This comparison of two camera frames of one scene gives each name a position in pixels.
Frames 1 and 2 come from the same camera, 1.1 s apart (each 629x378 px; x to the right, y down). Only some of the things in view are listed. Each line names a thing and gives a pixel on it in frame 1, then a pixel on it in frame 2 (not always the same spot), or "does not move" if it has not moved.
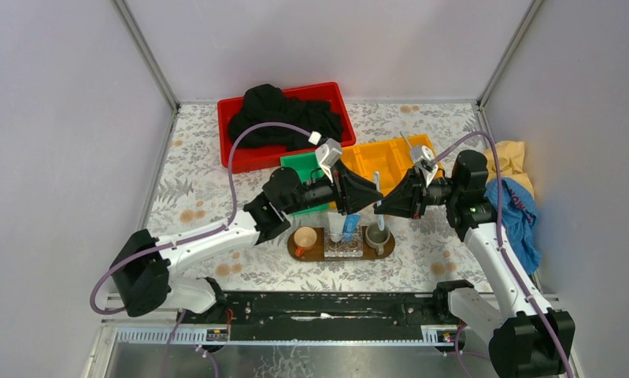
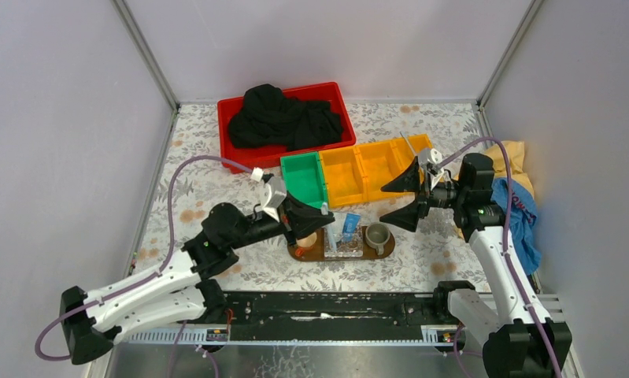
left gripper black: [340, 188] -> [287, 222]
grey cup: [376, 238] does not move
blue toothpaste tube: [350, 226] does not move
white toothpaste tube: [335, 224] does not move
